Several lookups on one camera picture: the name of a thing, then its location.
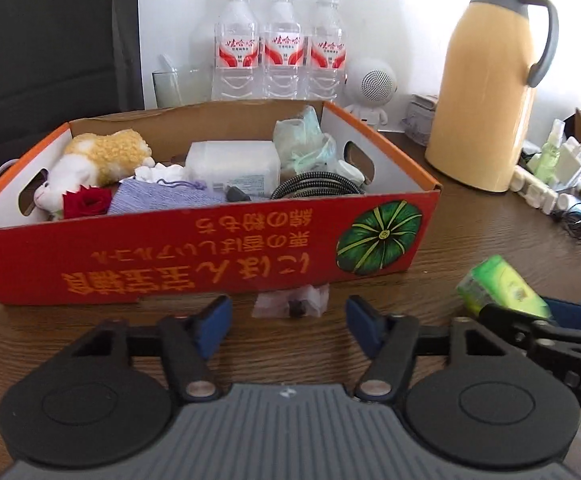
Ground white yellow plush alpaca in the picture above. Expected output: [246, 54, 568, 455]
[33, 130, 155, 221]

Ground purple knitted cloth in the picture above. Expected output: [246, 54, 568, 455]
[106, 179, 226, 216]

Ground white power strip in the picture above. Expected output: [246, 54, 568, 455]
[509, 165, 581, 213]

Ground yellow thermos jug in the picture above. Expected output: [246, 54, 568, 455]
[424, 0, 560, 193]

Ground black braided cable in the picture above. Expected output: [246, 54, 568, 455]
[270, 170, 366, 198]

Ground small bagged electronic part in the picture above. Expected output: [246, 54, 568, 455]
[252, 284, 331, 319]

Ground small green spray bottle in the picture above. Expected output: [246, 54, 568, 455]
[533, 120, 568, 181]

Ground white charger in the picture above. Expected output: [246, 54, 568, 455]
[555, 137, 581, 186]

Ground red fabric rose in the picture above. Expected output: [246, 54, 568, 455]
[63, 186, 114, 220]

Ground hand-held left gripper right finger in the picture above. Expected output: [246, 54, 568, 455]
[346, 295, 508, 403]

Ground black paper bag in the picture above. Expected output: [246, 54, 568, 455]
[0, 0, 146, 171]

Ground red cardboard box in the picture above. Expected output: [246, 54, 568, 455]
[0, 100, 442, 307]

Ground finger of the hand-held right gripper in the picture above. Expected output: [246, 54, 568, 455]
[544, 299, 581, 332]
[479, 303, 581, 362]

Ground white tissue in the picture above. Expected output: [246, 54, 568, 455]
[134, 162, 186, 183]

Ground white robot-shaped speaker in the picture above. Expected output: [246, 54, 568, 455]
[343, 57, 399, 126]

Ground tangled black cable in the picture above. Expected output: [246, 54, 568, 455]
[553, 205, 581, 246]

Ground green tissue pack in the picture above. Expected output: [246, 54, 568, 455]
[456, 255, 553, 322]

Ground clear water bottle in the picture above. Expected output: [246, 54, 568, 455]
[261, 0, 305, 101]
[212, 0, 261, 102]
[306, 0, 347, 102]

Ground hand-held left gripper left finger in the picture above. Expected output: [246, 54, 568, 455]
[73, 295, 234, 403]

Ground clear drinking glass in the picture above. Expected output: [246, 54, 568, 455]
[151, 55, 211, 110]

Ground small patterned box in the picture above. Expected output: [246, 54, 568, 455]
[401, 92, 438, 147]

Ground white plastic container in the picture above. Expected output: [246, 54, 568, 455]
[185, 140, 281, 196]

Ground iridescent plastic bag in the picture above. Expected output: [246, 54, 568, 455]
[273, 105, 338, 173]

